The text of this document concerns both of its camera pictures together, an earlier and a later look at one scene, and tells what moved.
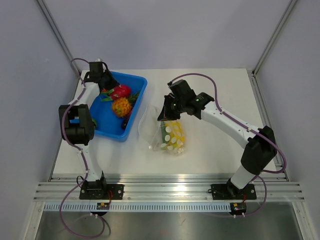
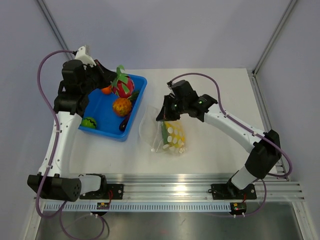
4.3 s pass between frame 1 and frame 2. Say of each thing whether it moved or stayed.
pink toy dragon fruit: moved
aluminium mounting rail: stayed
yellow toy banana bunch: stayed
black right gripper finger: stayed
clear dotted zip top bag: stayed
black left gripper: moved
